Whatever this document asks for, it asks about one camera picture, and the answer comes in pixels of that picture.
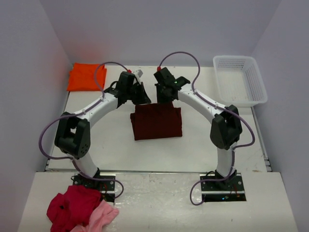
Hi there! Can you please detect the dark red t-shirt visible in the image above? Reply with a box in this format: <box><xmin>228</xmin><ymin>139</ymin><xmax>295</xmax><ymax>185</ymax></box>
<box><xmin>130</xmin><ymin>102</ymin><xmax>183</xmax><ymax>141</ymax></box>

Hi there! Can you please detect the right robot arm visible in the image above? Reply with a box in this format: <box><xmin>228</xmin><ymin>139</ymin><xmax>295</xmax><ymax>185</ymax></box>
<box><xmin>154</xmin><ymin>67</ymin><xmax>242</xmax><ymax>184</ymax></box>

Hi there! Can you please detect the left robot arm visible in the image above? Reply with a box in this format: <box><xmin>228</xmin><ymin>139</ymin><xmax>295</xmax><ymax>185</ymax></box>
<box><xmin>55</xmin><ymin>70</ymin><xmax>151</xmax><ymax>180</ymax></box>

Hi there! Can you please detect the orange folded t-shirt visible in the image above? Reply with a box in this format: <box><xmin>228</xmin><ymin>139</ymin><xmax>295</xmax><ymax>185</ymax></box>
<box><xmin>67</xmin><ymin>63</ymin><xmax>100</xmax><ymax>92</ymax></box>

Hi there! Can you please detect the white plastic basket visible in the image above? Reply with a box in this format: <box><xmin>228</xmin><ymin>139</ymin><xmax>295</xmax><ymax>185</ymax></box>
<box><xmin>213</xmin><ymin>55</ymin><xmax>268</xmax><ymax>107</ymax></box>

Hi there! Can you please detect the pink crumpled t-shirt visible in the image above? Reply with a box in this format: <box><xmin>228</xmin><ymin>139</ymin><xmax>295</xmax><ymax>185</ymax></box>
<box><xmin>71</xmin><ymin>200</ymin><xmax>119</xmax><ymax>232</ymax></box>

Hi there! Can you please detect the crimson crumpled t-shirt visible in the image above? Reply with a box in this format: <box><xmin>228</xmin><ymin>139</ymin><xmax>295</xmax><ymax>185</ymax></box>
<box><xmin>46</xmin><ymin>185</ymin><xmax>101</xmax><ymax>232</ymax></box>

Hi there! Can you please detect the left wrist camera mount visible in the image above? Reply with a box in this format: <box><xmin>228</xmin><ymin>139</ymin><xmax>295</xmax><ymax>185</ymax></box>
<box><xmin>131</xmin><ymin>70</ymin><xmax>143</xmax><ymax>78</ymax></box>

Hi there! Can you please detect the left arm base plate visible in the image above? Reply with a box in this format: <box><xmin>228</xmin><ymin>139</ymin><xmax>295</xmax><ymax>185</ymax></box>
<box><xmin>71</xmin><ymin>174</ymin><xmax>115</xmax><ymax>203</ymax></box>

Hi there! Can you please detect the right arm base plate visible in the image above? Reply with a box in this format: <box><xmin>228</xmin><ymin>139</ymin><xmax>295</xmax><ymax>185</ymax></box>
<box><xmin>200</xmin><ymin>171</ymin><xmax>247</xmax><ymax>203</ymax></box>

